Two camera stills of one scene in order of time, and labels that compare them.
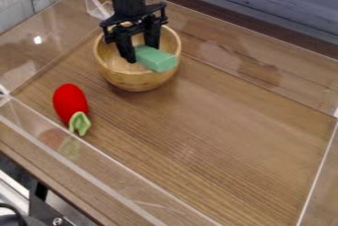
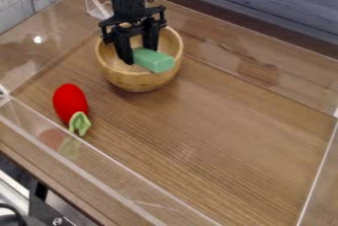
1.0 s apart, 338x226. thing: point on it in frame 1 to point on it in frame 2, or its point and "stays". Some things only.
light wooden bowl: (141, 39) to (131, 76)
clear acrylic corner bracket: (103, 11) stays
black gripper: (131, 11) stays
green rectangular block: (155, 59) stays
